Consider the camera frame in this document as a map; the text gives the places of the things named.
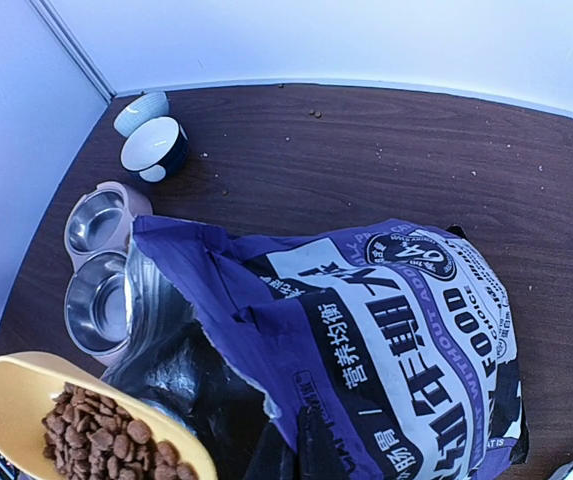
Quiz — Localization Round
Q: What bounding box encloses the purple puppy food bag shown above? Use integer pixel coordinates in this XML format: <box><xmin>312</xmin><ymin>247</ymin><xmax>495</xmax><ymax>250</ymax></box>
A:
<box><xmin>104</xmin><ymin>215</ymin><xmax>529</xmax><ymax>479</ymax></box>

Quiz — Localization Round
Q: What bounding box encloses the black white ceramic bowl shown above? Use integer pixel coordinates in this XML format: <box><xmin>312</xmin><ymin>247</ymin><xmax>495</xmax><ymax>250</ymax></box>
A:
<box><xmin>120</xmin><ymin>116</ymin><xmax>189</xmax><ymax>183</ymax></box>

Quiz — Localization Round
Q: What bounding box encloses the brown kibble pet food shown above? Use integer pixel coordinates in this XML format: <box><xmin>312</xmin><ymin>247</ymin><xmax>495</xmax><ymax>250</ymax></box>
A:
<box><xmin>41</xmin><ymin>383</ymin><xmax>198</xmax><ymax>480</ymax></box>

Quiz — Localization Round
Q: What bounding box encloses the small grey ceramic bowl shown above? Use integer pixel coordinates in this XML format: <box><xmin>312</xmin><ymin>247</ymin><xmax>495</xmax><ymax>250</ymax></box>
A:
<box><xmin>113</xmin><ymin>91</ymin><xmax>170</xmax><ymax>138</ymax></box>

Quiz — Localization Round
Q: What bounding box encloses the pink double pet feeder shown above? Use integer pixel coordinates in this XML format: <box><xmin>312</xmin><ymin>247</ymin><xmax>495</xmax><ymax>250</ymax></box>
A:
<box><xmin>64</xmin><ymin>181</ymin><xmax>153</xmax><ymax>367</ymax></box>

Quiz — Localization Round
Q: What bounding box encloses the aluminium left corner post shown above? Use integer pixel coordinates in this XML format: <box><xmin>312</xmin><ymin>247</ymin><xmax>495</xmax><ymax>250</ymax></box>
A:
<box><xmin>27</xmin><ymin>0</ymin><xmax>116</xmax><ymax>104</ymax></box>

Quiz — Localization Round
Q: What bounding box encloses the yellow plastic food scoop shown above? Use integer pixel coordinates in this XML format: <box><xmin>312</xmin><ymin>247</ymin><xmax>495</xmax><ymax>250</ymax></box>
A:
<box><xmin>0</xmin><ymin>351</ymin><xmax>218</xmax><ymax>479</ymax></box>

